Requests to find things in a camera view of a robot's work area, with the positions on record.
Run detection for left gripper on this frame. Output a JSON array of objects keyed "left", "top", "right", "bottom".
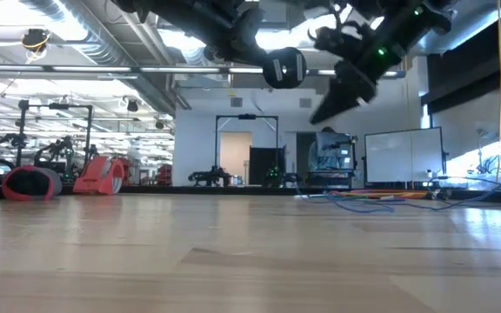
[{"left": 215, "top": 8, "right": 277, "bottom": 73}]

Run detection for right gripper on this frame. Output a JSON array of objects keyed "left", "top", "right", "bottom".
[{"left": 309, "top": 23, "right": 380, "bottom": 126}]

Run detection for black cord spool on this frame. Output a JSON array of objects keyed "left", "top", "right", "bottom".
[{"left": 262, "top": 46, "right": 308, "bottom": 90}]

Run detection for long thin blue cord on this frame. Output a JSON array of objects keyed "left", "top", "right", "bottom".
[{"left": 296, "top": 176, "right": 501, "bottom": 215}]

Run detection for grey cabinet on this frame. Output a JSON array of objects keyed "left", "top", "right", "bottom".
[{"left": 284, "top": 130, "right": 357, "bottom": 189}]

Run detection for whiteboard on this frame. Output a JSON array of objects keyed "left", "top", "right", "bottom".
[{"left": 364, "top": 127, "right": 448, "bottom": 184}]

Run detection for black cabinet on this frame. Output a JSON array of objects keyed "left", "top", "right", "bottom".
[{"left": 249, "top": 146, "right": 287, "bottom": 187}]

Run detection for red cabinet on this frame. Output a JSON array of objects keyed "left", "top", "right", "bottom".
[{"left": 157, "top": 163, "right": 173, "bottom": 187}]

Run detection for long ceiling light bar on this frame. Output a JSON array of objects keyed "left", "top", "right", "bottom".
[{"left": 0, "top": 63, "right": 406, "bottom": 80}]

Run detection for clear plastic bin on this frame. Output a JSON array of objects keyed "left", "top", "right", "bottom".
[{"left": 467, "top": 174, "right": 501, "bottom": 190}]

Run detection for red tape dispenser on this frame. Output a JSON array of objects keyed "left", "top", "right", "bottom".
[{"left": 72, "top": 155, "right": 126, "bottom": 196}]

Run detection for black gantry frame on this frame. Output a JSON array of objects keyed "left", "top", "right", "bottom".
[
  {"left": 17, "top": 98, "right": 95, "bottom": 175},
  {"left": 213, "top": 113, "right": 280, "bottom": 186}
]

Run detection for thin yellow hanging cord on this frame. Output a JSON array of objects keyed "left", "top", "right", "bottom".
[{"left": 404, "top": 56, "right": 413, "bottom": 189}]

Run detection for silver air duct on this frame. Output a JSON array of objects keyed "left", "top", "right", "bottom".
[{"left": 17, "top": 0, "right": 193, "bottom": 117}]

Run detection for thick yellow hanging cord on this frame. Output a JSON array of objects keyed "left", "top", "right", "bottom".
[{"left": 496, "top": 0, "right": 501, "bottom": 183}]

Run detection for yellow ceiling cord reel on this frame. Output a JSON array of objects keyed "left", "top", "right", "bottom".
[{"left": 20, "top": 28, "right": 52, "bottom": 56}]

